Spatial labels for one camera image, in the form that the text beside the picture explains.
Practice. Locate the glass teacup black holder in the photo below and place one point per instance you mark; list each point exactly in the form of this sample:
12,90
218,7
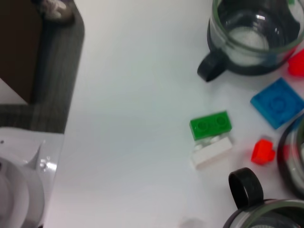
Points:
210,66
283,166
255,187

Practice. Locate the white two-stud brick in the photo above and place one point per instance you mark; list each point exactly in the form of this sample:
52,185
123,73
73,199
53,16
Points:
211,154

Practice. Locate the small red brick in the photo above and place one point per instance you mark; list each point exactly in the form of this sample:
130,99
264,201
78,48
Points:
262,153

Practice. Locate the blue square brick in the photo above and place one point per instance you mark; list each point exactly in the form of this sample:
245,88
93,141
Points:
278,104

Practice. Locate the grey white shoe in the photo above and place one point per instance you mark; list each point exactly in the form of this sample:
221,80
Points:
55,10

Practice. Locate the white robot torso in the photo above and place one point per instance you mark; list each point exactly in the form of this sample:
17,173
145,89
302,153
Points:
19,178

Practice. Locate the bright red curved brick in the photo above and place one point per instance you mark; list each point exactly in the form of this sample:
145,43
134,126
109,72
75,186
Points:
298,64

